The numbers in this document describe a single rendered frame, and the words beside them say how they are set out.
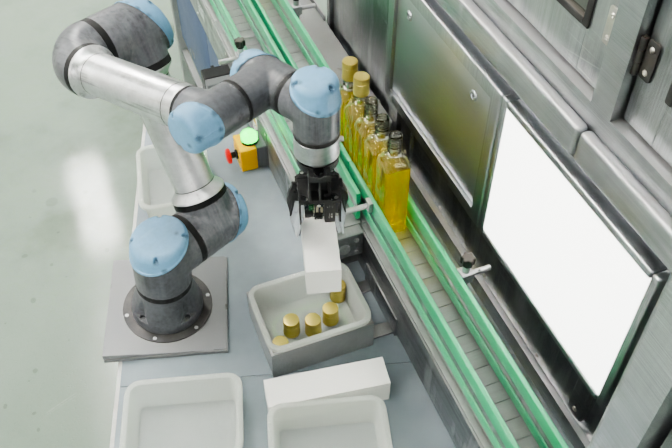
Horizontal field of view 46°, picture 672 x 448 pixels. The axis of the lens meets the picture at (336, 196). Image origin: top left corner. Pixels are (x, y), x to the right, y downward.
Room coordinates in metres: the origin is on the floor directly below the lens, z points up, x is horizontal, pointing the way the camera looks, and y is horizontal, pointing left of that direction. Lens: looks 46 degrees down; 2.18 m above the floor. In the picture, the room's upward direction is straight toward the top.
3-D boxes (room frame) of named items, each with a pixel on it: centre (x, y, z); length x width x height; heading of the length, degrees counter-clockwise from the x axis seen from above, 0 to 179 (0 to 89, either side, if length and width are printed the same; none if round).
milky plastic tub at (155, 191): (1.40, 0.40, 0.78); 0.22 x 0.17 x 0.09; 12
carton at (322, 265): (0.98, 0.03, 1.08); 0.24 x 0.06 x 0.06; 6
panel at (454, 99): (1.10, -0.29, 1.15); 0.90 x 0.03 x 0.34; 21
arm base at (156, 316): (1.04, 0.36, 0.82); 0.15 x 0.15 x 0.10
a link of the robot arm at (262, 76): (1.01, 0.12, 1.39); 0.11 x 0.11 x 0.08; 49
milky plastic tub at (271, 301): (0.99, 0.06, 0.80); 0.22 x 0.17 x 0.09; 111
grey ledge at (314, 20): (1.95, 0.07, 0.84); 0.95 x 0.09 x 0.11; 21
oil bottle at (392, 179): (1.17, -0.12, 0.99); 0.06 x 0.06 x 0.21; 21
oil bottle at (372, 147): (1.23, -0.09, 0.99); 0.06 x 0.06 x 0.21; 21
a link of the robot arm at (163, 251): (1.04, 0.35, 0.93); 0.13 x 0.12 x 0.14; 139
